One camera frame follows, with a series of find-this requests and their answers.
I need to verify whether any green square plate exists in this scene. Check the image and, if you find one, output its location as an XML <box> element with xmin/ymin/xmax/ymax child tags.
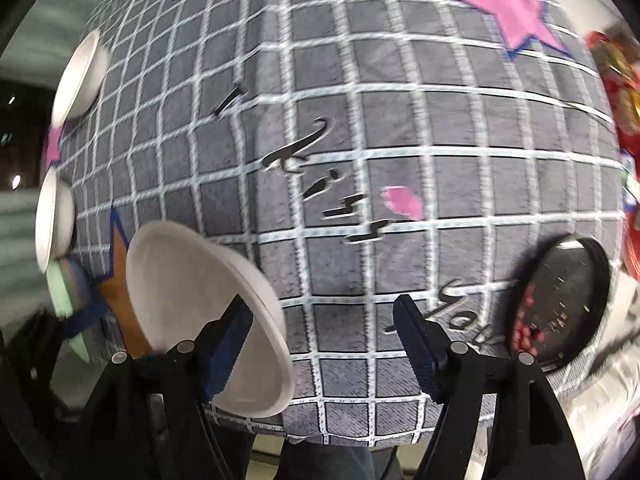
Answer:
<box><xmin>45</xmin><ymin>258</ymin><xmax>94</xmax><ymax>365</ymax></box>

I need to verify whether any white bowl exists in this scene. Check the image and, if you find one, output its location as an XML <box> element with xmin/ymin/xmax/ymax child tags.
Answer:
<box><xmin>126</xmin><ymin>221</ymin><xmax>294</xmax><ymax>418</ymax></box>
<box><xmin>35</xmin><ymin>167</ymin><xmax>75</xmax><ymax>273</ymax></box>
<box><xmin>50</xmin><ymin>29</ymin><xmax>111</xmax><ymax>128</ymax></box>

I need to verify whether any black round dish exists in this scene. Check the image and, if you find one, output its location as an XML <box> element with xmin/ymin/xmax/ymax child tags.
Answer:
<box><xmin>504</xmin><ymin>234</ymin><xmax>611</xmax><ymax>373</ymax></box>

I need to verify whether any grey checked tablecloth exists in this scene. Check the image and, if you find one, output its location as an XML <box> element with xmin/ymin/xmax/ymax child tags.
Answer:
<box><xmin>60</xmin><ymin>0</ymin><xmax>623</xmax><ymax>446</ymax></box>

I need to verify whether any green curtain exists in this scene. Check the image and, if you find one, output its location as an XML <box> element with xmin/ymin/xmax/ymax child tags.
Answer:
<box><xmin>1</xmin><ymin>0</ymin><xmax>99</xmax><ymax>335</ymax></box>

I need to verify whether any red tray with items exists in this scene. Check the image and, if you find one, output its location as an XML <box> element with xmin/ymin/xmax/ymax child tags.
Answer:
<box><xmin>586</xmin><ymin>30</ymin><xmax>639</xmax><ymax>280</ymax></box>

